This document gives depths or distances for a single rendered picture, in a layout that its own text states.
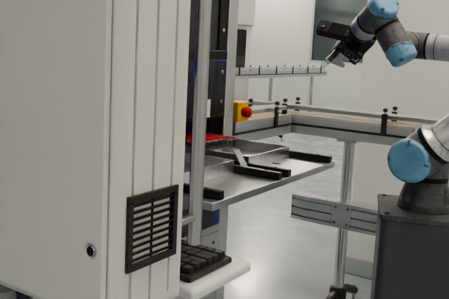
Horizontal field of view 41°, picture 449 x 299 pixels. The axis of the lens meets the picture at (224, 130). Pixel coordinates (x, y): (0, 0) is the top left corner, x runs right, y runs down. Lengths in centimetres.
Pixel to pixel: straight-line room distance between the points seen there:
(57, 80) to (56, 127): 7
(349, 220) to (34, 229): 198
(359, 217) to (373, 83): 84
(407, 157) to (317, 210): 128
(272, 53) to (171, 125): 1005
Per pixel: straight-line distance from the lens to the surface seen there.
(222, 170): 162
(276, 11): 1097
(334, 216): 281
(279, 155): 190
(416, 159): 161
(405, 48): 166
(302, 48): 1069
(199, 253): 118
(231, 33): 208
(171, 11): 92
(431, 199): 178
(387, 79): 327
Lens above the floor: 123
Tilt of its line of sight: 8 degrees down
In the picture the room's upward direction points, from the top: 3 degrees clockwise
